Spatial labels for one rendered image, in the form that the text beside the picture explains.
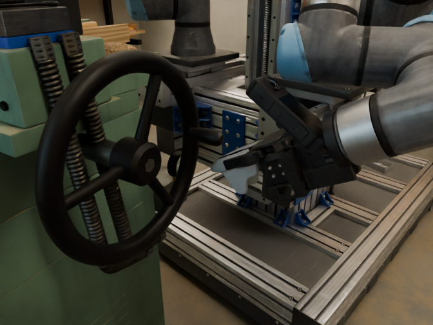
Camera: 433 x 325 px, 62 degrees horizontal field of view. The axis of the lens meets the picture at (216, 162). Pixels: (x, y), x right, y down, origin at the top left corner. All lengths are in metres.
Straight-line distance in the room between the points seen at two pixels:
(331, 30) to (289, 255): 0.91
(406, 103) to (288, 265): 0.90
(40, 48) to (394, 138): 0.40
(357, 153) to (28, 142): 0.39
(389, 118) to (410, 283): 1.26
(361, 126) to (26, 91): 0.38
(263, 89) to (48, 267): 0.47
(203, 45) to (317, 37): 0.75
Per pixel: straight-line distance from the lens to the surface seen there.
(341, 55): 0.48
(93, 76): 0.41
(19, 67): 0.47
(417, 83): 0.42
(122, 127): 0.72
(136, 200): 0.81
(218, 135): 0.54
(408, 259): 1.74
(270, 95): 0.46
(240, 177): 0.52
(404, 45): 0.49
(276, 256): 1.26
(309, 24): 0.50
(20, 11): 0.49
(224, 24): 4.09
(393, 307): 1.51
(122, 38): 0.93
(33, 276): 0.70
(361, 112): 0.43
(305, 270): 1.23
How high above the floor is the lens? 1.03
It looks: 26 degrees down
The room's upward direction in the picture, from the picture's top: straight up
